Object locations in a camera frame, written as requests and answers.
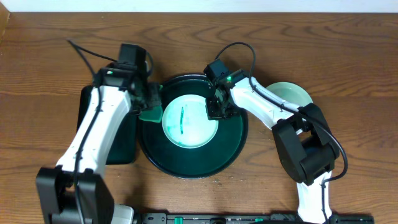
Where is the round black tray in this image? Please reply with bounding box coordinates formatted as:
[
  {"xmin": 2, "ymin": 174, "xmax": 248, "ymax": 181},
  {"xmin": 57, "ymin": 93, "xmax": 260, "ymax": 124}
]
[{"xmin": 137, "ymin": 74, "xmax": 248, "ymax": 179}]

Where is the green sponge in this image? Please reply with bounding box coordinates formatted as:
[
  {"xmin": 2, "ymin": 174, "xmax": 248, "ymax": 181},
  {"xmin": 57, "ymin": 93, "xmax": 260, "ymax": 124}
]
[{"xmin": 139, "ymin": 106, "xmax": 163, "ymax": 123}]

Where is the white plate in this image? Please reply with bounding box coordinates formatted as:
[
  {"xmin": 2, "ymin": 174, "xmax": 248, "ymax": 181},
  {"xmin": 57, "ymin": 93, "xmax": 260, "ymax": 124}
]
[{"xmin": 266, "ymin": 85, "xmax": 274, "ymax": 94}]

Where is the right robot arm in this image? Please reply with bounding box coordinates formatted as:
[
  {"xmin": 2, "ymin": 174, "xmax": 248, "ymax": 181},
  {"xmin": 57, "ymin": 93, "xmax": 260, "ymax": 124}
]
[{"xmin": 204, "ymin": 67, "xmax": 340, "ymax": 223}]

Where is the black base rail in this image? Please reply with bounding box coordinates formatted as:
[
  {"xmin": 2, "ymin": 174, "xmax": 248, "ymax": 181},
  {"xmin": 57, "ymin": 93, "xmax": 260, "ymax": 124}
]
[{"xmin": 133, "ymin": 212, "xmax": 376, "ymax": 224}]

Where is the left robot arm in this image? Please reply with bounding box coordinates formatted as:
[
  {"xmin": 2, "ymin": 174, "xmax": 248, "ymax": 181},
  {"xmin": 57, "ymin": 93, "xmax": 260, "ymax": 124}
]
[{"xmin": 35, "ymin": 62, "xmax": 161, "ymax": 223}]

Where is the rectangular black tray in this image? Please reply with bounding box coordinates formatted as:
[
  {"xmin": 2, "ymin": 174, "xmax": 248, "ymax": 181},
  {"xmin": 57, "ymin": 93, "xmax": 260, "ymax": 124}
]
[{"xmin": 76, "ymin": 85, "xmax": 137, "ymax": 165}]

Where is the green plate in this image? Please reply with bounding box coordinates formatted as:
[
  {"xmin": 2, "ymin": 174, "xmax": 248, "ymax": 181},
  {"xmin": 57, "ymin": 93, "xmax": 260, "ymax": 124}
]
[
  {"xmin": 162, "ymin": 95, "xmax": 218, "ymax": 149},
  {"xmin": 266, "ymin": 82, "xmax": 313, "ymax": 106}
]

